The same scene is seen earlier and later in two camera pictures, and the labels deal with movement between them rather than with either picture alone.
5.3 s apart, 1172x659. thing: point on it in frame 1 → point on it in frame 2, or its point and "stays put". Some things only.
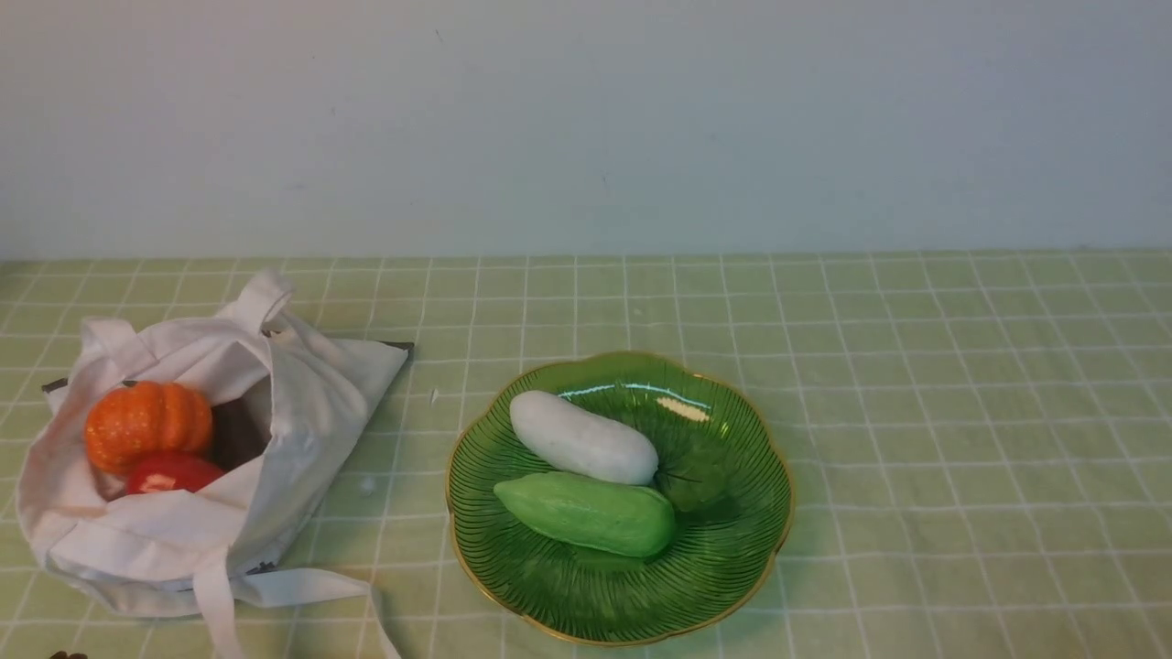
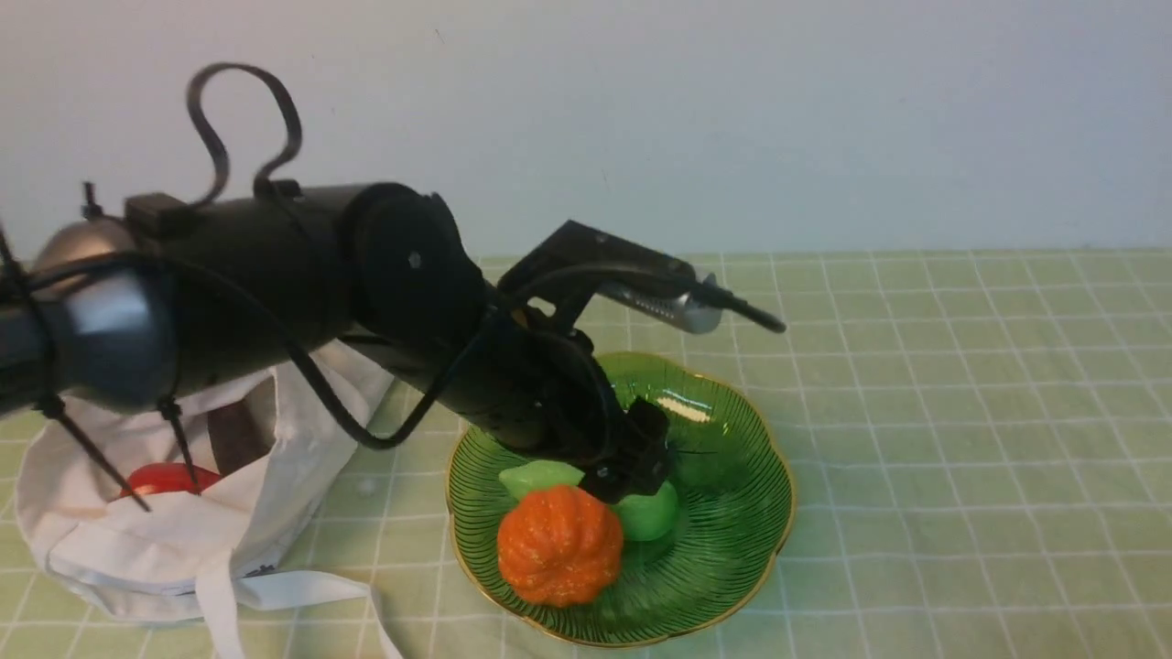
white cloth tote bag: (289, 402) stays put
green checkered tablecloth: (981, 440) stays put
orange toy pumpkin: (128, 421) → (558, 544)
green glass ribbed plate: (618, 499) stays put
